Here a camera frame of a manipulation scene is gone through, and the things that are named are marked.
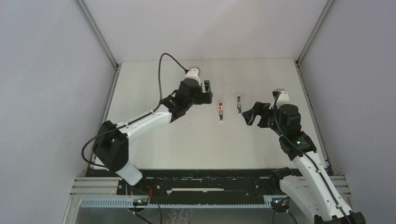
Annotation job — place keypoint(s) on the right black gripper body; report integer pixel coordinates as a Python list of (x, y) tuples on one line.
[(267, 120)]

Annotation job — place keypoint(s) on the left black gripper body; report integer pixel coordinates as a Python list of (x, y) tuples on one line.
[(200, 98)]

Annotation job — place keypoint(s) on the white mini stapler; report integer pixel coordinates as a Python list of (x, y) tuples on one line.
[(239, 104)]

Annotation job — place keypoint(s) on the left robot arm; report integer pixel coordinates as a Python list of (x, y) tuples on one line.
[(111, 145)]

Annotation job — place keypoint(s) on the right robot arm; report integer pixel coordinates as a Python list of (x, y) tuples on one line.
[(320, 201)]

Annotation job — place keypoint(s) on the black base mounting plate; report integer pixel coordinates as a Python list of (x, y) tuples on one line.
[(203, 186)]

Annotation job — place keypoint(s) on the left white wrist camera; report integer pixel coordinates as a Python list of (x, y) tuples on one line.
[(193, 73)]

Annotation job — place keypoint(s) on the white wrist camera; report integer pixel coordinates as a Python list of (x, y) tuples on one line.
[(193, 73), (281, 97)]

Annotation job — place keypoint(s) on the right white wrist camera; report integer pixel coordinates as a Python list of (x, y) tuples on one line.
[(281, 97)]

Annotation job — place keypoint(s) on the right aluminium frame post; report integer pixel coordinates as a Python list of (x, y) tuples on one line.
[(299, 66)]

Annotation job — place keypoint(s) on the aluminium frame post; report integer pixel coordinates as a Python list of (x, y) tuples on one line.
[(93, 26), (299, 66)]

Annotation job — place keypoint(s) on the left aluminium frame post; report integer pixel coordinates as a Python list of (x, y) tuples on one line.
[(93, 26)]

